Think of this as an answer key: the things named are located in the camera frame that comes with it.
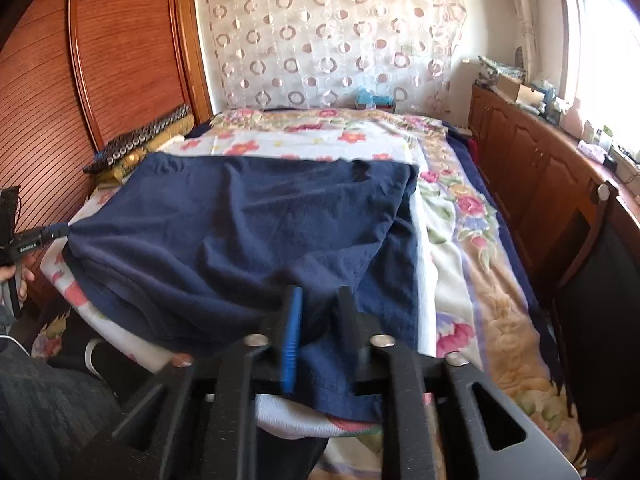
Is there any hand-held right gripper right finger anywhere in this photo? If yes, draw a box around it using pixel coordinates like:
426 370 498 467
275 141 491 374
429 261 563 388
337 285 581 480

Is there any black chair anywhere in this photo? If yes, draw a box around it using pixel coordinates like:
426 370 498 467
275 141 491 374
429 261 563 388
547 182 640 461

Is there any window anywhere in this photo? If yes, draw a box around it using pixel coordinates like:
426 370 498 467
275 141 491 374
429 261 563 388
555 0 640 161

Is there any low wooden cabinet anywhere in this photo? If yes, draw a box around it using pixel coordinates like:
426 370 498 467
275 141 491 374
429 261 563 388
467 82 640 281

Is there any floral blanket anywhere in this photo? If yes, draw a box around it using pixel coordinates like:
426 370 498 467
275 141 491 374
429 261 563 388
30 107 588 480

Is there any circle-patterned sheer curtain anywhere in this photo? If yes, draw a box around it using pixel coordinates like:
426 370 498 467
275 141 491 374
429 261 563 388
194 0 468 113

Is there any pink jug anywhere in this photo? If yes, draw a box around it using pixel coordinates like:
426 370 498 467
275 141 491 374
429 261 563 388
560 100 583 133

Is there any wooden louvered wardrobe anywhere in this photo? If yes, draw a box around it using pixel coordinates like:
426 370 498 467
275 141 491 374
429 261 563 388
0 0 213 291

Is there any patterned pillow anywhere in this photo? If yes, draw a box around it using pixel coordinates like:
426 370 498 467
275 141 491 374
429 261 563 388
82 104 193 176

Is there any blue package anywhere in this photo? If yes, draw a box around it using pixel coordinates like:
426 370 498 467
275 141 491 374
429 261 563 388
354 87 396 111

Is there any person's left hand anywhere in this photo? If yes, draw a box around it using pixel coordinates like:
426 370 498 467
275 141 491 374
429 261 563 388
0 265 35 306

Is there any navy blue printed t-shirt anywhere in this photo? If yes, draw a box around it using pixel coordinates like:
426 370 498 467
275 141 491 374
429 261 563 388
64 152 421 423

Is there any person's dark trouser leg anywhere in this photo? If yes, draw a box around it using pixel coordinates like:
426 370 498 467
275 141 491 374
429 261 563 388
0 310 151 480

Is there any stack of magazines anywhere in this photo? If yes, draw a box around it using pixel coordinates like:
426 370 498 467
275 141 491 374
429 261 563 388
475 55 526 86

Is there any white cable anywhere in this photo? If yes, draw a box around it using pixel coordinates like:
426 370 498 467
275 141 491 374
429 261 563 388
0 334 32 358

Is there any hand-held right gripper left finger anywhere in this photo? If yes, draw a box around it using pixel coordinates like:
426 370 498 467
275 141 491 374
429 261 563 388
75 285 303 480

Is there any mustard yellow cloth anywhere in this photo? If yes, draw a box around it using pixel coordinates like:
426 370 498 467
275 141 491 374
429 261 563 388
97 120 187 184

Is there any white crumpled tissue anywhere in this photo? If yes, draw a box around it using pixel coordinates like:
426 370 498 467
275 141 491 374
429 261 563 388
577 140 607 163

